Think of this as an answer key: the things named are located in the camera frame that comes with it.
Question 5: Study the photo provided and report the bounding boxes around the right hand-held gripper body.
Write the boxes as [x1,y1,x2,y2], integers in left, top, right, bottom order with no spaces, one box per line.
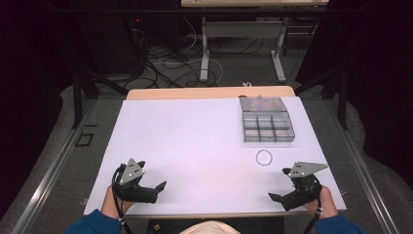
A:
[282,161,329,207]

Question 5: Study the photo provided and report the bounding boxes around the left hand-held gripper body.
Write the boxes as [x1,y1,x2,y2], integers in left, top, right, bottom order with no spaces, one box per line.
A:
[113,158,154,203]

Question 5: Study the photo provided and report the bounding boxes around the person's right hand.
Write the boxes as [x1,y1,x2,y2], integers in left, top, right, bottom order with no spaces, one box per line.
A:
[303,185,339,220]

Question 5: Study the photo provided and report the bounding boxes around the person's left hand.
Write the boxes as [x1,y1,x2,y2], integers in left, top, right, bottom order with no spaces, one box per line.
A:
[100,184,135,221]

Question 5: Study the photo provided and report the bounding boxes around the white table cover sheet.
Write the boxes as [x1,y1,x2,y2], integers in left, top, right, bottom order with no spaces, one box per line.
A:
[83,96,347,216]

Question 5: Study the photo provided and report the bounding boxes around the person's beige lap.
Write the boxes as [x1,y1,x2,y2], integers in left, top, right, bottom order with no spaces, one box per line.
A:
[178,220,242,234]

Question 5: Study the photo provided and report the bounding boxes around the clear plastic compartment box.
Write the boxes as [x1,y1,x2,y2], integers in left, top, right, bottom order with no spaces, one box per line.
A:
[239,96,296,144]

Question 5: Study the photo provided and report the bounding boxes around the black metal stand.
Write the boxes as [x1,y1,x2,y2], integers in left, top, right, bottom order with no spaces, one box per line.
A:
[293,64,350,132]
[69,61,130,130]

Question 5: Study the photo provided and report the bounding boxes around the black power strip red light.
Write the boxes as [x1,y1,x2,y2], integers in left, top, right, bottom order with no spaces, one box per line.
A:
[129,17,145,33]

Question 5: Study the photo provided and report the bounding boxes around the white desk with metal legs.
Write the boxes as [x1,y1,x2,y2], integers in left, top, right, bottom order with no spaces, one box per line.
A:
[180,0,329,84]

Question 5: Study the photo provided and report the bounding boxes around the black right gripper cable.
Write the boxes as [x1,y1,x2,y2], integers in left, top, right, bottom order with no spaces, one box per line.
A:
[303,198,323,234]

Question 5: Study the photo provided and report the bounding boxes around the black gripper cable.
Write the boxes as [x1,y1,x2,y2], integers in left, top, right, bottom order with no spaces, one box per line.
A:
[111,163,134,234]
[303,198,323,234]

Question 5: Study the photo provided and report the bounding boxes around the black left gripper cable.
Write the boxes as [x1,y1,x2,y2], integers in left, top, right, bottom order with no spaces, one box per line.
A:
[111,163,134,234]

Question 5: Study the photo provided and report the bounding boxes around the clear bead bracelet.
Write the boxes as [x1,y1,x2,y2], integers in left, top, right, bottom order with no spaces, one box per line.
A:
[255,148,274,167]

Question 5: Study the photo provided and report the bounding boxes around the aluminium floor rail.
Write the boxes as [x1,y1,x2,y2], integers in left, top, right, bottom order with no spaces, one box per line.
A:
[11,97,98,234]
[324,98,401,234]

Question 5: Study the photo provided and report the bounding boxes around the tangle of floor cables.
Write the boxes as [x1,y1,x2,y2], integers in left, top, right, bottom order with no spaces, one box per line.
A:
[128,16,271,90]

